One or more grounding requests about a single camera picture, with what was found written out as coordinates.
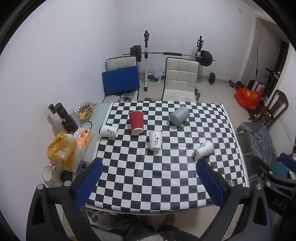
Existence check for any white padded chair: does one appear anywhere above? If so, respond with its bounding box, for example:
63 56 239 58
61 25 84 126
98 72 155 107
102 56 140 103
161 57 200 102

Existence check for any red ribbed paper cup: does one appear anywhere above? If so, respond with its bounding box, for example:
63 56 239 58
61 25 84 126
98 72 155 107
129 111 145 136

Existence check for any person's dark clothing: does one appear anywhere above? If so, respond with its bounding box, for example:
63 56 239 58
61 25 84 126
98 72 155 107
125 222 200 241

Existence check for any grey cloth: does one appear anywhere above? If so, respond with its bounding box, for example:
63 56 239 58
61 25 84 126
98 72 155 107
236 122 277 160

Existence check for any short barbell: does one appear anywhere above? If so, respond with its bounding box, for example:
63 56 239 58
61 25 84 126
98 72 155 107
208 72 237 87

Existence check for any white printed paper cup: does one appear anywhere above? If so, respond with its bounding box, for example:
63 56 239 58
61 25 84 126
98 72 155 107
194 140 215 159
100 124 119 138
148 130 163 151

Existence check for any long barbell with black plates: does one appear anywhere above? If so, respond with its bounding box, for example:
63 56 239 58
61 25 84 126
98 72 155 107
123 45 216 67

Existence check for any dark wooden chair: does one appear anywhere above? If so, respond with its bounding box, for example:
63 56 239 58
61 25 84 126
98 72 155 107
247 90 289 128

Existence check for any yellow plastic bag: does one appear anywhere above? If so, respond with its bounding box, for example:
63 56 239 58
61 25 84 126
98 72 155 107
47 133 77 173

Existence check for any white mug with black rim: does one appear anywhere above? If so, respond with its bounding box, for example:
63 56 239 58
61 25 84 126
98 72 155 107
43 165 62 187

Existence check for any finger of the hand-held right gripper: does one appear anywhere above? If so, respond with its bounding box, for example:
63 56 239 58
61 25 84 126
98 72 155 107
277 152 296 168
250 156 278 183

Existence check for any red plastic bag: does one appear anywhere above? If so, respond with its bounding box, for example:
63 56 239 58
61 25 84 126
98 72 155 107
235 87 263 110

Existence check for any blue flat cushion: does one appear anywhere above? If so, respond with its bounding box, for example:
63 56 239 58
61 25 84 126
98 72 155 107
102 66 140 96

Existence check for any white barbell rack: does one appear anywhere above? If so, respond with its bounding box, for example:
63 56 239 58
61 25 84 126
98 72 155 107
142 30 204 92

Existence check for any clear plastic bag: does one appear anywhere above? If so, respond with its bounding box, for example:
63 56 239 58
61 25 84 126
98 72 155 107
151 67 165 83

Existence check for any black exercise bike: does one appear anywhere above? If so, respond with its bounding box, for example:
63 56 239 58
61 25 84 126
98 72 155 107
264 67 282 93

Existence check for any tall black cylinder bottle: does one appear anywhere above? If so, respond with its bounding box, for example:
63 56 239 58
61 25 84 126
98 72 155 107
55 103 79 133

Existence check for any black white checkered tablecloth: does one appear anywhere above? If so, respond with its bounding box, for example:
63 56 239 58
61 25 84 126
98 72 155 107
86 101 251 212

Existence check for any patterned plate with food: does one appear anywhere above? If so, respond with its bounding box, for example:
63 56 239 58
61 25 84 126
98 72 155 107
75 102 95 120

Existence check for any grey plastic cup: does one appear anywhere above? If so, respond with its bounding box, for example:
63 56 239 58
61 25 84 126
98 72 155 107
169 106 190 126

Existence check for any person's foot in sandal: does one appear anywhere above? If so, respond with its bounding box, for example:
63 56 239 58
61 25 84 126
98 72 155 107
162 214 176 227

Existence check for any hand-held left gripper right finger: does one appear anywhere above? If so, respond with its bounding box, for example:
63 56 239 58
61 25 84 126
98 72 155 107
196 159 266 241

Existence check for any white plastic bag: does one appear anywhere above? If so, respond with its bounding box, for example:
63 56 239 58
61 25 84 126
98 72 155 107
86 209 105 226

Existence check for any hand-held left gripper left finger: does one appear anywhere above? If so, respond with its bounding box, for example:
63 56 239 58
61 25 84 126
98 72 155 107
26 159 104 241

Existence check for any orange snack bag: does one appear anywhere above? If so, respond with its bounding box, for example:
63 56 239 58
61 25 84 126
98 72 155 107
74 127 92 150

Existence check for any small black jar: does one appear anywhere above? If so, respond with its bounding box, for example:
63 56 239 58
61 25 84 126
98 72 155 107
61 171 73 184

